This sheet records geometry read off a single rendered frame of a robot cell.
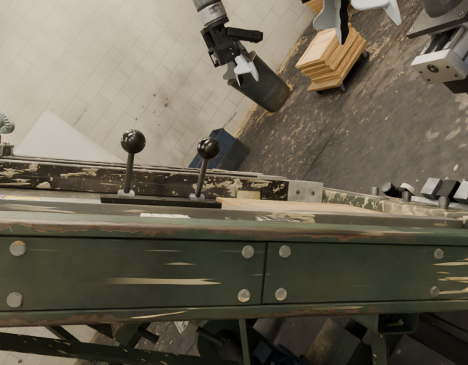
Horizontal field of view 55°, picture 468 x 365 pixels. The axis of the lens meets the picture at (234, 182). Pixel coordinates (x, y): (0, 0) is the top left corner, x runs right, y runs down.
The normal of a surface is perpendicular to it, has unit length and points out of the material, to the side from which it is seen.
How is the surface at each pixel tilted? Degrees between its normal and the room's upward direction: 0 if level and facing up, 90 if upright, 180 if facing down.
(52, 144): 90
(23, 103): 90
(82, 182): 90
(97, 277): 90
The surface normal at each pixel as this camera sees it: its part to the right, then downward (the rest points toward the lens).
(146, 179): 0.32, 0.07
